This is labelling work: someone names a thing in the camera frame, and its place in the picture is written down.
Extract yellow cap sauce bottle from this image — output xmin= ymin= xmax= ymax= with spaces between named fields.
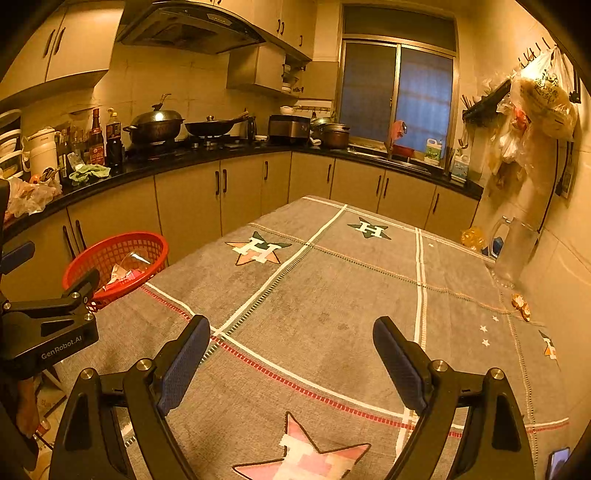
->
xmin=105 ymin=108 xmax=124 ymax=168

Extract yellow plastic bag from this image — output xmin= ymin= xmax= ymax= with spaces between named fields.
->
xmin=461 ymin=226 xmax=486 ymax=252

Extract hanging plastic bags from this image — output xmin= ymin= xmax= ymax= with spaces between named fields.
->
xmin=487 ymin=46 xmax=579 ymax=185

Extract lidded wok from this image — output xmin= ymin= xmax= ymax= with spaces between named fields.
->
xmin=122 ymin=93 xmax=185 ymax=144

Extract range hood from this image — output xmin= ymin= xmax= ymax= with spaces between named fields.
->
xmin=115 ymin=0 xmax=266 ymax=56

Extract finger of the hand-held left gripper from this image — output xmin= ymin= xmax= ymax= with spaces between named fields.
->
xmin=0 ymin=269 xmax=101 ymax=324
xmin=0 ymin=240 xmax=36 ymax=275

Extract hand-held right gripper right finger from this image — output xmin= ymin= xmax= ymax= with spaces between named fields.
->
xmin=372 ymin=316 xmax=536 ymax=480

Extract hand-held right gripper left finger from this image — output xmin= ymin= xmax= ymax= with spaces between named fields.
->
xmin=48 ymin=315 xmax=212 ymax=480

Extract grey star-print tablecloth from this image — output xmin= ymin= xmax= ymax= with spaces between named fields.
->
xmin=58 ymin=195 xmax=571 ymax=480

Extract beige base cabinets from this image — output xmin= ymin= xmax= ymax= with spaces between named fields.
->
xmin=0 ymin=145 xmax=485 ymax=305

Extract smartphone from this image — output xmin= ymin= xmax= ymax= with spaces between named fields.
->
xmin=546 ymin=446 xmax=571 ymax=480

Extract red label sauce bottle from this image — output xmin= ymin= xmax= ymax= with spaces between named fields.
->
xmin=88 ymin=108 xmax=106 ymax=167

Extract black power cable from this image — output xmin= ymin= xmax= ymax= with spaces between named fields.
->
xmin=536 ymin=138 xmax=575 ymax=234

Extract white electric kettle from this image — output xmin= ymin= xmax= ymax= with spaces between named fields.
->
xmin=21 ymin=127 xmax=60 ymax=178

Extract red plastic basket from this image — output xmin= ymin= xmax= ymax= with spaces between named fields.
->
xmin=62 ymin=232 xmax=170 ymax=312

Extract person's left hand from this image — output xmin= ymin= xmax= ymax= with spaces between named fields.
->
xmin=16 ymin=376 xmax=41 ymax=438

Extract stacked cooking pots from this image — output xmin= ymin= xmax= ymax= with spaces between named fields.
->
xmin=311 ymin=117 xmax=351 ymax=149

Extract white plastic jug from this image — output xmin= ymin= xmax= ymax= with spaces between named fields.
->
xmin=450 ymin=153 xmax=471 ymax=183

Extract white storage rack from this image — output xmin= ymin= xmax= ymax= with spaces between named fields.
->
xmin=0 ymin=108 xmax=24 ymax=178

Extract gas stove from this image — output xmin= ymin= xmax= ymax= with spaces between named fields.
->
xmin=124 ymin=136 xmax=250 ymax=155

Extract window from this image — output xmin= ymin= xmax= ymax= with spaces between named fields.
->
xmin=335 ymin=4 xmax=460 ymax=155

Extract black frying pan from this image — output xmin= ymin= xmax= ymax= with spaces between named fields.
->
xmin=185 ymin=111 xmax=250 ymax=138

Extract green cloth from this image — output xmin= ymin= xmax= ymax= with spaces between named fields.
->
xmin=69 ymin=164 xmax=112 ymax=185

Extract rice cooker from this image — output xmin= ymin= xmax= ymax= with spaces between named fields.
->
xmin=268 ymin=114 xmax=311 ymax=145

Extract crumpled plastic bag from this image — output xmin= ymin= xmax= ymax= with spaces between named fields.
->
xmin=4 ymin=175 xmax=63 ymax=217

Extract black wall rack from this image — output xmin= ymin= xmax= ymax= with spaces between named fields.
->
xmin=462 ymin=78 xmax=512 ymax=127

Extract glass pitcher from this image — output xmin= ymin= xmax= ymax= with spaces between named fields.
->
xmin=487 ymin=216 xmax=540 ymax=289

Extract beige wall cabinet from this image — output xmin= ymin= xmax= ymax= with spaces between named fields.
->
xmin=0 ymin=0 xmax=125 ymax=100
xmin=226 ymin=0 xmax=340 ymax=100

